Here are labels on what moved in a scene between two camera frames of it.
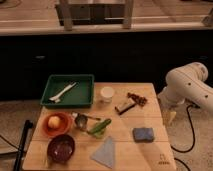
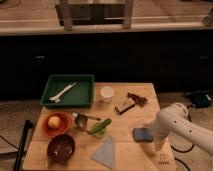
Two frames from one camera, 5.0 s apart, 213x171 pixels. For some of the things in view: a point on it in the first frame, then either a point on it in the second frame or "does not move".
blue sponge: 143,135 does not move
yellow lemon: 54,122 does not move
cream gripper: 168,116 to 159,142
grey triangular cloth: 105,153 does not move
